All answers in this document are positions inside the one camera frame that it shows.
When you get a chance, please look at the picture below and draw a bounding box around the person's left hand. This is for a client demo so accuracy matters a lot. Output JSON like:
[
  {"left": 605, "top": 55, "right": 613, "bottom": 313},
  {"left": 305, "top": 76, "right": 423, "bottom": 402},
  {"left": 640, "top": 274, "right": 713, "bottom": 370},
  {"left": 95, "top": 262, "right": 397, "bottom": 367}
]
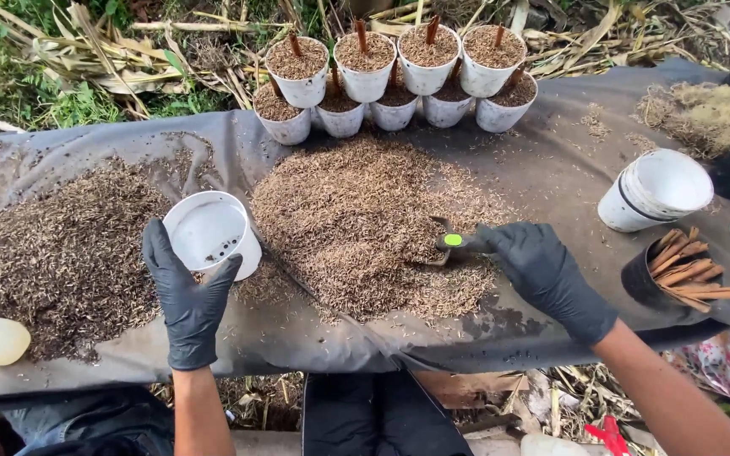
[{"left": 142, "top": 218, "right": 243, "bottom": 372}]

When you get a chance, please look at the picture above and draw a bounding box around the person's right hand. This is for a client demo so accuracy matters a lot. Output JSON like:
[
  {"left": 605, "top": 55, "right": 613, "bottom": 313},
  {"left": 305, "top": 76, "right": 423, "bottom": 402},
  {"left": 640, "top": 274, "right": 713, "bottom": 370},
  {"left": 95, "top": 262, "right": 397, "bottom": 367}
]
[{"left": 475, "top": 222, "right": 620, "bottom": 347}]

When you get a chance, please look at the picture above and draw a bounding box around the black trowel with green mark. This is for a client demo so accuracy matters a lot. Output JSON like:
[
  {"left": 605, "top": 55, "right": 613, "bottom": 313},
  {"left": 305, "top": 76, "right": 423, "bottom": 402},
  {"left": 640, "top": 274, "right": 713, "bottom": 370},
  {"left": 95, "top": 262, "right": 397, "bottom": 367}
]
[{"left": 427, "top": 215, "right": 496, "bottom": 267}]

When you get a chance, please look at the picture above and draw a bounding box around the black plastic sheet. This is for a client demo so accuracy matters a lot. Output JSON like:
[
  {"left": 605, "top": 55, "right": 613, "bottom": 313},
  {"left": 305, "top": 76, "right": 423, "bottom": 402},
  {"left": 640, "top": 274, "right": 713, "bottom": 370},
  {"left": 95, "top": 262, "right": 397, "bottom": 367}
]
[{"left": 0, "top": 57, "right": 730, "bottom": 406}]

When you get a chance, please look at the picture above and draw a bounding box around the heap of light brown husks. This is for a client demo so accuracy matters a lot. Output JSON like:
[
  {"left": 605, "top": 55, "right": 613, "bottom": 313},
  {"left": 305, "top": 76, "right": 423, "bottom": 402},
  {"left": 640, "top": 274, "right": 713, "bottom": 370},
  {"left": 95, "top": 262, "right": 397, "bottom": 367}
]
[{"left": 250, "top": 136, "right": 519, "bottom": 325}]

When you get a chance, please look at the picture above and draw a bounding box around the black pot holding sticks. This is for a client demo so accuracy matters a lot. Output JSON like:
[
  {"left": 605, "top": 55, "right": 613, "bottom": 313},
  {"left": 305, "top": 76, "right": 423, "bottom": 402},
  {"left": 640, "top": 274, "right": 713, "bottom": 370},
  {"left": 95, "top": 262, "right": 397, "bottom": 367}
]
[{"left": 620, "top": 238, "right": 724, "bottom": 312}]

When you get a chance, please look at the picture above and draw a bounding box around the stack of white plastic pots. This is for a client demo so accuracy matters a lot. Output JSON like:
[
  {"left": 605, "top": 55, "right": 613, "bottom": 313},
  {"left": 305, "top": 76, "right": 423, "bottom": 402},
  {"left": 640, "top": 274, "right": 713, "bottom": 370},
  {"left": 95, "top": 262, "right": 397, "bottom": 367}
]
[{"left": 597, "top": 148, "right": 715, "bottom": 233}]

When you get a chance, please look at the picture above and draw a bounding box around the bundle of brown sticks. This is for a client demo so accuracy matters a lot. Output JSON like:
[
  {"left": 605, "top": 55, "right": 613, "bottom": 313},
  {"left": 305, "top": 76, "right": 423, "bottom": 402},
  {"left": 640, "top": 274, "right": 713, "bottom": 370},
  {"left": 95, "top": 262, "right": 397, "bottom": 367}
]
[{"left": 648, "top": 226, "right": 730, "bottom": 314}]

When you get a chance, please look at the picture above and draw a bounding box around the group of filled white pots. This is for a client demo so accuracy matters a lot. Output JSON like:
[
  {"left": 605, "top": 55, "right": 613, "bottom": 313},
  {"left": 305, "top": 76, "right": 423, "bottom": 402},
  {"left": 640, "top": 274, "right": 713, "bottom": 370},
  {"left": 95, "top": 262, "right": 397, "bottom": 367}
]
[{"left": 252, "top": 24, "right": 539, "bottom": 147}]

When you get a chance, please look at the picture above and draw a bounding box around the black bag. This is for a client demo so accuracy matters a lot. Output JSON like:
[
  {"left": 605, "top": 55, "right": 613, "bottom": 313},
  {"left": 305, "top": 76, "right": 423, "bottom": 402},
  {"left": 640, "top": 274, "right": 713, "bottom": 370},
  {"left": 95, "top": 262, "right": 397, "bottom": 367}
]
[{"left": 301, "top": 370, "right": 475, "bottom": 456}]

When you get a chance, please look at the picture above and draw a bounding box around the red plastic tool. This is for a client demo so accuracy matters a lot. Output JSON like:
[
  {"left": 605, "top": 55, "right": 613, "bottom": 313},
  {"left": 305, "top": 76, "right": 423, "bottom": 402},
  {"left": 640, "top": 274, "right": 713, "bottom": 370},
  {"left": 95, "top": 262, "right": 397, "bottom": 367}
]
[{"left": 583, "top": 415, "right": 632, "bottom": 456}]

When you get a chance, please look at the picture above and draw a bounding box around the heap of dry fibrous moss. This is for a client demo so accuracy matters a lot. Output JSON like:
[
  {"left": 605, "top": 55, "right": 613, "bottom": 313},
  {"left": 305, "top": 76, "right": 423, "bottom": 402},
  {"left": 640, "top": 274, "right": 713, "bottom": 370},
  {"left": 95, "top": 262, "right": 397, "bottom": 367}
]
[{"left": 633, "top": 81, "right": 730, "bottom": 160}]

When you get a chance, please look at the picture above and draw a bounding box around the group of upright brown cuttings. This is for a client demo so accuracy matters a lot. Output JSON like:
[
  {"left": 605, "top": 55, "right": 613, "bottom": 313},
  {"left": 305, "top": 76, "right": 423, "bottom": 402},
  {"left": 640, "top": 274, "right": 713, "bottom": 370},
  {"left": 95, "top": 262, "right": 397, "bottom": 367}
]
[{"left": 269, "top": 14, "right": 526, "bottom": 97}]

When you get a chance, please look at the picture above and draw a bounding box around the floral patterned cloth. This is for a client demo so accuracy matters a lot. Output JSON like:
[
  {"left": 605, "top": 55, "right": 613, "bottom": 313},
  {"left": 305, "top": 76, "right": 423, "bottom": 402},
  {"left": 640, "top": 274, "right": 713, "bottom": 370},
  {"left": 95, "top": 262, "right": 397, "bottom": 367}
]
[{"left": 668, "top": 328, "right": 730, "bottom": 447}]

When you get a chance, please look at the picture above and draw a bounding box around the heap of dry corn stalks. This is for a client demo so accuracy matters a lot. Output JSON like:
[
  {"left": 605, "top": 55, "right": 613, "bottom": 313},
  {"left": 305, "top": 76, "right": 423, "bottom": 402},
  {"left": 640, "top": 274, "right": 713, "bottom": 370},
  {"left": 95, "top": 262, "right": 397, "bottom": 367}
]
[{"left": 0, "top": 0, "right": 730, "bottom": 137}]

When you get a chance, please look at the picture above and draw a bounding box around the person's blue jeans leg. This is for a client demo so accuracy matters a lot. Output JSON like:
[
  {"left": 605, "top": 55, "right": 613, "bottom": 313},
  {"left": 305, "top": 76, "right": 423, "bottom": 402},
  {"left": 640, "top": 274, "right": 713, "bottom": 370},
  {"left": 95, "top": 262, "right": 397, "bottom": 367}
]
[{"left": 3, "top": 385, "right": 177, "bottom": 456}]

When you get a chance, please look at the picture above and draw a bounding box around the heap of dark husks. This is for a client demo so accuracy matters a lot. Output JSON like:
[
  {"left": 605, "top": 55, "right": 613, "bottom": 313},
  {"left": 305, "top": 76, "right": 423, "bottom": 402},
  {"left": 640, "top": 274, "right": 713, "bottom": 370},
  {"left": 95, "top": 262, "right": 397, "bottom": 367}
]
[{"left": 0, "top": 155, "right": 177, "bottom": 366}]

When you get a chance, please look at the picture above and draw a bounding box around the green grass patch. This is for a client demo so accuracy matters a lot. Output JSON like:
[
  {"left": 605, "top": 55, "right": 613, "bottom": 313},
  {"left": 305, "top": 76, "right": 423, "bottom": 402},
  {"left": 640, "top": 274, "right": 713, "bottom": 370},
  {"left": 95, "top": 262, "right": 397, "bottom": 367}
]
[{"left": 0, "top": 0, "right": 258, "bottom": 134}]

